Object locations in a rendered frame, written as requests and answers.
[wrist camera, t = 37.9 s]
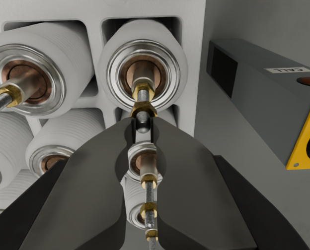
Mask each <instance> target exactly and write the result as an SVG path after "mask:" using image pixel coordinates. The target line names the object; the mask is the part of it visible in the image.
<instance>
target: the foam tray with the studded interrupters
mask: <svg viewBox="0 0 310 250"><path fill-rule="evenodd" d="M205 6H206V0H0V33H1V32H4V31H8V30H13V29H17V28H21V27H26V26H30V25H34V24H39V23H43V22H47V21H60V20H80V21H82V22H83V23H84V24H85V26H86V28H87V33H88V39H89V44H90V49H91V54H92V60H93V65H94V70H95V75H94V76H93V77H92V79H91V80H90V82H89V83H88V85H87V86H86V88H85V89H84V91H83V92H82V93H81V95H80V96H79V98H78V99H77V101H76V102H75V104H74V105H73V107H72V108H71V109H75V108H99V109H100V110H101V111H102V112H103V117H104V122H105V127H106V129H107V128H109V127H111V126H112V125H114V124H116V123H117V122H119V121H120V120H121V116H122V111H123V109H121V108H120V107H118V106H117V105H115V104H114V103H113V102H112V101H111V100H110V99H109V98H108V97H107V95H106V94H105V92H104V91H103V89H102V87H101V84H100V81H99V76H98V62H99V58H100V55H101V52H102V50H103V48H104V46H105V45H106V43H107V42H108V41H109V40H110V39H111V37H112V36H113V35H114V34H115V33H116V32H117V31H118V29H119V28H120V27H121V26H122V25H123V24H124V23H125V22H126V21H127V20H128V19H129V18H144V17H156V18H158V19H159V20H161V21H162V22H163V23H164V24H165V26H166V27H167V28H168V30H169V31H170V32H171V34H172V35H173V36H174V38H175V39H176V40H177V42H178V43H179V44H180V46H181V47H182V49H183V51H184V53H185V55H186V58H187V62H188V78H187V83H186V86H185V88H184V90H183V92H182V94H181V96H180V97H179V98H178V99H177V100H176V102H174V103H173V104H172V110H173V114H174V118H175V122H176V126H177V128H179V129H181V130H182V131H184V132H186V133H187V134H189V135H191V136H192V137H194V126H195V116H196V105H197V94H198V83H199V72H200V61H201V50H202V39H203V28H204V17H205ZM26 119H27V121H28V123H29V126H30V128H31V130H32V133H33V135H34V137H35V136H36V134H37V133H38V132H39V131H40V129H41V128H42V127H43V126H44V124H45V123H46V122H47V121H48V119H37V118H31V117H27V116H26Z"/></svg>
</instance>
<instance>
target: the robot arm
mask: <svg viewBox="0 0 310 250"><path fill-rule="evenodd" d="M150 122H151V143H153V144H154V146H155V147H156V169H157V170H158V171H159V173H160V174H161V176H162V177H163V179H162V181H161V182H160V184H159V185H158V187H157V236H158V242H159V244H160V245H161V247H162V248H164V249H165V250H310V249H309V247H308V246H307V244H306V243H305V242H304V240H303V239H302V237H301V236H300V235H299V234H298V232H297V231H296V230H295V228H294V227H293V226H292V225H291V224H290V222H289V221H288V220H287V219H286V218H285V217H284V216H283V214H282V213H281V212H280V211H279V210H278V209H277V208H276V207H275V206H274V205H273V204H272V203H271V202H270V201H269V200H268V199H267V198H266V197H265V196H264V195H262V194H261V193H260V192H259V191H258V190H257V189H256V188H255V187H254V186H253V185H252V184H251V183H250V182H249V181H248V180H247V179H246V178H245V177H244V176H242V175H241V174H240V173H239V172H238V171H237V170H236V169H235V168H234V167H233V166H232V165H231V164H230V163H229V162H228V161H227V160H226V159H225V158H223V157H222V156H221V155H214V154H213V153H212V152H211V151H210V150H209V149H208V148H207V147H206V146H204V145H203V144H202V143H201V142H199V141H198V140H197V139H195V138H194V137H192V136H191V135H189V134H187V133H186V132H184V131H182V130H181V129H179V128H177V127H176V126H174V125H172V124H170V123H169V122H167V121H165V120H164V119H162V118H160V117H153V118H150ZM133 144H136V118H133V117H128V118H124V119H122V120H121V121H119V122H117V123H116V124H114V125H112V126H111V127H109V128H107V129H106V130H104V131H102V132H101V133H99V134H97V135H96V136H94V137H93V138H91V139H90V140H88V141H87V142H86V143H84V144H83V145H82V146H81V147H80V148H78V149H77V150H76V151H75V152H74V153H73V154H72V155H71V156H70V157H69V158H68V159H59V160H58V161H57V162H56V163H55V164H54V165H53V166H52V167H51V168H50V169H49V170H47V171H46V172H45V173H44V174H43V175H42V176H41V177H40V178H39V179H38V180H37V181H36V182H34V183H33V184H32V185H31V186H30V187H29V188H28V189H27V190H26V191H25V192H24V193H23V194H21V195H20V196H19V197H18V198H17V199H16V200H15V201H14V202H13V203H12V204H11V205H10V206H8V207H7V208H6V209H5V210H4V211H3V212H2V213H1V214H0V250H119V249H120V248H121V247H122V246H123V244H124V241H125V232H126V220H127V214H126V206H125V198H124V190H123V187H122V185H121V184H120V182H121V180H122V178H123V177H124V175H125V174H126V173H127V172H128V170H129V160H128V150H129V149H130V147H131V146H132V145H133Z"/></svg>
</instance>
